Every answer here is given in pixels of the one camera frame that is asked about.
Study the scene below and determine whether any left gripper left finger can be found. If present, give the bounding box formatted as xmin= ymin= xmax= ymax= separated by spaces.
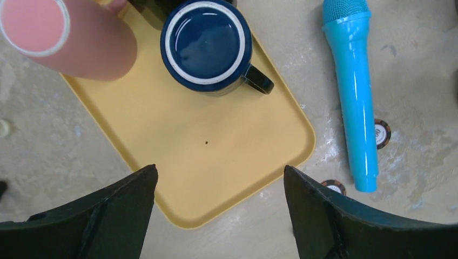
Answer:
xmin=1 ymin=165 xmax=158 ymax=258

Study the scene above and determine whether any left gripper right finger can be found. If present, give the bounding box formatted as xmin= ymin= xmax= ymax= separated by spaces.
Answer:
xmin=284 ymin=166 xmax=457 ymax=258

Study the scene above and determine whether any dark blue mug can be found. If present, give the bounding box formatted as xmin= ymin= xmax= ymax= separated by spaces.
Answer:
xmin=160 ymin=1 xmax=274 ymax=96

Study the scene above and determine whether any pink mug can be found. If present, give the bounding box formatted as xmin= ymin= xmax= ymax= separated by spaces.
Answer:
xmin=1 ymin=1 xmax=138 ymax=81

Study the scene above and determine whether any poker chip 100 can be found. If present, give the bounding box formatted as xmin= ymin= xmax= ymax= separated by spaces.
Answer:
xmin=321 ymin=179 xmax=347 ymax=196

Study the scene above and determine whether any poker chip by microphone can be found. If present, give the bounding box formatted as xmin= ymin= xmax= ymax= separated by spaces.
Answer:
xmin=375 ymin=119 xmax=392 ymax=149

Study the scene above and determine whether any yellow tray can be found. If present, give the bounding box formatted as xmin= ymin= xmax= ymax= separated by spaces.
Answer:
xmin=65 ymin=4 xmax=316 ymax=229

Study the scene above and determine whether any blue toy microphone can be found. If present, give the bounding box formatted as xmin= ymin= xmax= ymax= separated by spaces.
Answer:
xmin=322 ymin=1 xmax=379 ymax=193

